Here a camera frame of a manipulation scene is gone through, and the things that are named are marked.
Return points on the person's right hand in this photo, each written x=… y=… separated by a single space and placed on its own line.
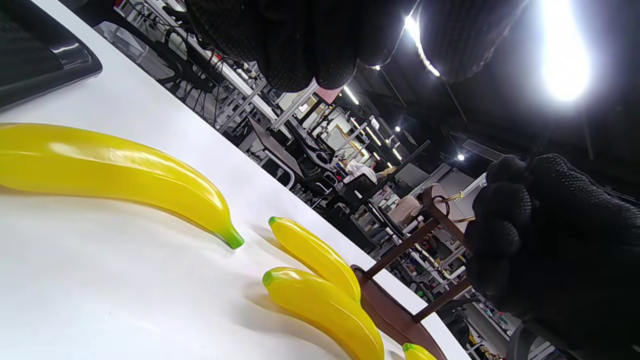
x=550 y=250

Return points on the person's left hand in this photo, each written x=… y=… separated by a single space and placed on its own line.
x=300 y=40

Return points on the yellow plastic banana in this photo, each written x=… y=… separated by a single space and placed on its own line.
x=315 y=255
x=115 y=170
x=325 y=310
x=417 y=353

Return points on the brown side table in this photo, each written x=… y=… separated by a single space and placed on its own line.
x=272 y=145

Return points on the long ceiling light strip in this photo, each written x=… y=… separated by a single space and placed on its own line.
x=565 y=50
x=422 y=47

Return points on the brown wooden hook stand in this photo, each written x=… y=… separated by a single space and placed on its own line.
x=390 y=310

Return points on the black plastic tray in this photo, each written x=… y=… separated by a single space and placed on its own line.
x=30 y=60

